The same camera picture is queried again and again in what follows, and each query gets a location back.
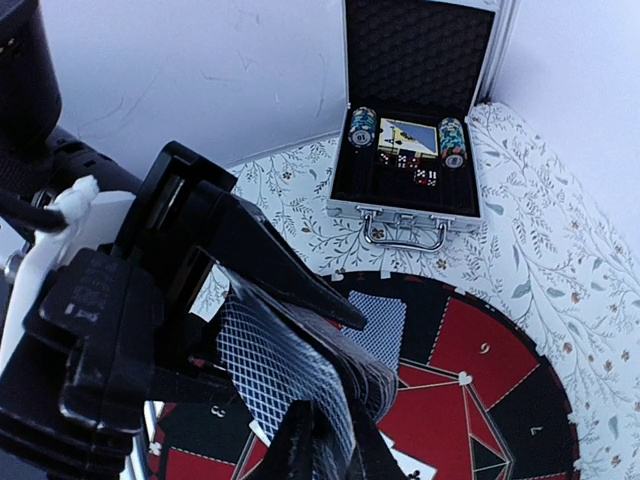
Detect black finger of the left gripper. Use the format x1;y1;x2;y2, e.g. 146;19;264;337
119;141;366;329

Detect chip row in case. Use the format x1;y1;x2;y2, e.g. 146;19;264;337
348;107;377;148
438;117;467;169

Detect dealt card seat five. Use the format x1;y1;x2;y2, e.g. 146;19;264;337
342;291;407;373

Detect round red black poker mat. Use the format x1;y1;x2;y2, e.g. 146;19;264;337
147;269;581;480

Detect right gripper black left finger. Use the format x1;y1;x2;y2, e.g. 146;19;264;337
259;400;315;480

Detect ace of diamonds card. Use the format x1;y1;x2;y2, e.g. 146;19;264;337
249;420;271;447

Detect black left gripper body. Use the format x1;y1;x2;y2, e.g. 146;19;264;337
1;1;141;235

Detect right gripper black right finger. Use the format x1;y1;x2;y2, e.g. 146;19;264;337
345;400;400;480

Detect three of clubs card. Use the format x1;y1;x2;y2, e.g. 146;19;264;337
380;431;437;480

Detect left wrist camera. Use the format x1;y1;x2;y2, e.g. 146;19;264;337
1;176;163;435

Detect blue card deck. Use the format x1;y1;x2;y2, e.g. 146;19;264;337
217;280;397;457

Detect aluminium poker chip case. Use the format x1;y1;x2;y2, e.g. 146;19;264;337
327;1;516;252

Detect red dice in case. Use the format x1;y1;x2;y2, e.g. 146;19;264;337
376;151;440;189

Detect card deck in case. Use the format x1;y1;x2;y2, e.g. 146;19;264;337
378;118;439;156

